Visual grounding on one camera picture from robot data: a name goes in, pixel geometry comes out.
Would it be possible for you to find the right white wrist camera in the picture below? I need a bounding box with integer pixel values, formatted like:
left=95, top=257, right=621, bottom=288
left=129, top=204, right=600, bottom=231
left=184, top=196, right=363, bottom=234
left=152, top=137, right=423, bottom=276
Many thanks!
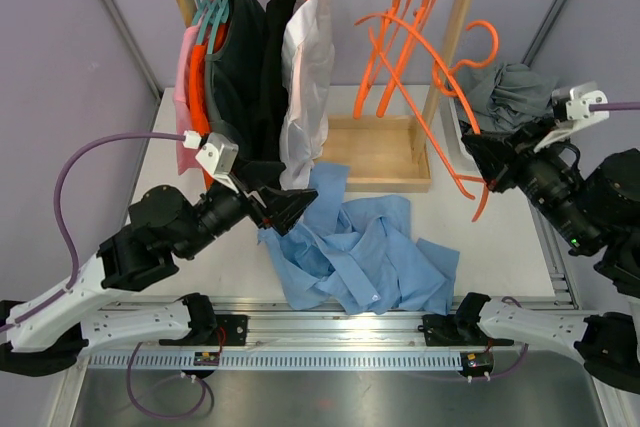
left=534, top=81, right=610, bottom=152

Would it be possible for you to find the grey shirt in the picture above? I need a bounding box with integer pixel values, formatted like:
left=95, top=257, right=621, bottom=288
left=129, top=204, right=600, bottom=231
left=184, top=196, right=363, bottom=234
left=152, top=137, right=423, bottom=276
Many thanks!
left=455, top=63, right=559, bottom=132

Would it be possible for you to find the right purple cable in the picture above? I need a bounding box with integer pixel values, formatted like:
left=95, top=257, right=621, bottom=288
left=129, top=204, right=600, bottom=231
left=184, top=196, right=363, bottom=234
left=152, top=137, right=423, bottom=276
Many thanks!
left=589, top=101, right=640, bottom=113

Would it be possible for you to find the orange hanger of grey shirt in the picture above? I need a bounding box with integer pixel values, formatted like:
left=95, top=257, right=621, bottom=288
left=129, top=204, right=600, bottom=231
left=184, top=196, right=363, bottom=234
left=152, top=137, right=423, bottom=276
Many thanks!
left=353, top=0, right=413, bottom=119

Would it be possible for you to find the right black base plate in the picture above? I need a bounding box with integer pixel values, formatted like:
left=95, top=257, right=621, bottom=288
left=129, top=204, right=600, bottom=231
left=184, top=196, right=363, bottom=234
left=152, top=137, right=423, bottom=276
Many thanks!
left=418, top=314, right=496, bottom=347

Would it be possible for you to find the orange hanger of plaid shirt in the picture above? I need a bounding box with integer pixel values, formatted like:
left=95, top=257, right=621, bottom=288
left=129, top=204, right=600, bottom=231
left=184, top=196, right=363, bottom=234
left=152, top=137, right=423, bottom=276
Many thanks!
left=376, top=0, right=437, bottom=118

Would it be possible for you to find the aluminium rail frame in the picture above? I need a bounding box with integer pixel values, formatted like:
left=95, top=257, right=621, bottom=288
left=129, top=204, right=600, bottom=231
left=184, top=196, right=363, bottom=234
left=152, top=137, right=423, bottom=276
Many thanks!
left=66, top=226, right=612, bottom=352

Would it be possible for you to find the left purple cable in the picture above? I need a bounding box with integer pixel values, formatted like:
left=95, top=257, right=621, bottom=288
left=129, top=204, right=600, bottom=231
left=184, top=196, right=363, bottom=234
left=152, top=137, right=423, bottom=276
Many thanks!
left=0, top=131, right=189, bottom=420

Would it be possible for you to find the light blue shirt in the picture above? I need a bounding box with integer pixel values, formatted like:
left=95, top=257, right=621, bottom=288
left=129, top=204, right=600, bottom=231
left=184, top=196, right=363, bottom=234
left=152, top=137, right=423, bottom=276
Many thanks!
left=258, top=163, right=460, bottom=315

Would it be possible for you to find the pink shirt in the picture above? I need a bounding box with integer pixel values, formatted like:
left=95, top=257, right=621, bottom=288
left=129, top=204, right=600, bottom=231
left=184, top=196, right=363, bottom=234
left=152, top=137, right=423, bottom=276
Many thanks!
left=172, top=24, right=200, bottom=175

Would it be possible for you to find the wooden clothes rack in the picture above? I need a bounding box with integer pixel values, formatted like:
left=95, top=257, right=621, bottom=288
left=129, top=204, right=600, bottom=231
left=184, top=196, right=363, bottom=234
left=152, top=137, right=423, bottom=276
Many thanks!
left=176, top=0, right=472, bottom=193

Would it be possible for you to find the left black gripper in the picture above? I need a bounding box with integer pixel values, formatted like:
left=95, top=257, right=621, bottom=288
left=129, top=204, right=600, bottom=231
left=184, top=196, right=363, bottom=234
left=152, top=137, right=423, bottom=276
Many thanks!
left=175, top=156, right=318, bottom=261

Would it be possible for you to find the dark grey t-shirt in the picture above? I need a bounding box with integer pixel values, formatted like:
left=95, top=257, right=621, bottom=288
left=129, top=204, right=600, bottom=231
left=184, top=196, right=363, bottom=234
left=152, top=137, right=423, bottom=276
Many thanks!
left=205, top=0, right=265, bottom=160

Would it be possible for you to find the white plastic basket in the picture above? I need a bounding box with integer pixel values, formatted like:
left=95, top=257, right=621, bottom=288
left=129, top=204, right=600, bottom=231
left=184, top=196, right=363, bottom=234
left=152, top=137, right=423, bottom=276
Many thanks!
left=448, top=98, right=477, bottom=170

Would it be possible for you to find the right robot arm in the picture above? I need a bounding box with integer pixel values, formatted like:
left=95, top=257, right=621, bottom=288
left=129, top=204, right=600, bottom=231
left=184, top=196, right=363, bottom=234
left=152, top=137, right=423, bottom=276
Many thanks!
left=453, top=121, right=639, bottom=393

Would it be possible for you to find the orange shirt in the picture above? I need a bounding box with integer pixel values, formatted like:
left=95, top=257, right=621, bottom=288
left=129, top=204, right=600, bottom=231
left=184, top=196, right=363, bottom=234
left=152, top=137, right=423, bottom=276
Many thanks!
left=187, top=41, right=221, bottom=188

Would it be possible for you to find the purple cable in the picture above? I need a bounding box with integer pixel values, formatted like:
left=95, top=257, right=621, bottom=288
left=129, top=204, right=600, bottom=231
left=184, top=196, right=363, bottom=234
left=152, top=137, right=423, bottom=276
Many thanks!
left=0, top=131, right=189, bottom=420
left=589, top=101, right=640, bottom=113

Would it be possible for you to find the white slotted cable duct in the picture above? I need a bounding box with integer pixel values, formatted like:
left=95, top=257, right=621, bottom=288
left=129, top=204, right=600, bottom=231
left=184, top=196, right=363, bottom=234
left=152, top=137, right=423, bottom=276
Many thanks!
left=89, top=350, right=462, bottom=372

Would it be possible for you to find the black shirt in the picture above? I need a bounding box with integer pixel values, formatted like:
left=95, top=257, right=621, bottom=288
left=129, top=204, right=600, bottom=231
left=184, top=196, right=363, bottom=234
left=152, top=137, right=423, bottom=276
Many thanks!
left=252, top=0, right=297, bottom=161

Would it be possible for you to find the white shirt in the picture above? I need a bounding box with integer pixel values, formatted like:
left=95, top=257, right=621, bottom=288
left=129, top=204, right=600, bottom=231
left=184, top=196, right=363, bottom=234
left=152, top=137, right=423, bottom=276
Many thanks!
left=279, top=0, right=335, bottom=190

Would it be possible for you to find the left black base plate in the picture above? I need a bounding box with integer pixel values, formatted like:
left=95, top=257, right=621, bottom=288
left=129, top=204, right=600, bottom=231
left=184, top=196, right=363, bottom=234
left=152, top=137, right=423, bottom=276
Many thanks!
left=159, top=314, right=249, bottom=347

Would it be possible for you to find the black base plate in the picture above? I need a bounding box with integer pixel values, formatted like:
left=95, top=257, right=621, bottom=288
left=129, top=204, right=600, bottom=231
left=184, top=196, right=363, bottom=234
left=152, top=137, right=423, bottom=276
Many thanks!
left=159, top=314, right=249, bottom=347
left=418, top=314, right=496, bottom=347

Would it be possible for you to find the orange hanger of blue shirt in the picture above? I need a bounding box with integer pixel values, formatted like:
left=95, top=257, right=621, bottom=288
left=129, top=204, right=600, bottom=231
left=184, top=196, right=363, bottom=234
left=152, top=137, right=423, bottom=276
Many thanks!
left=355, top=12, right=500, bottom=222

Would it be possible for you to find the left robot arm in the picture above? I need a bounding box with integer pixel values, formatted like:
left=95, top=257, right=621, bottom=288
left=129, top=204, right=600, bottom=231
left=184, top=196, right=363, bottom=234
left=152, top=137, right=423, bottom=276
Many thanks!
left=1, top=162, right=318, bottom=377

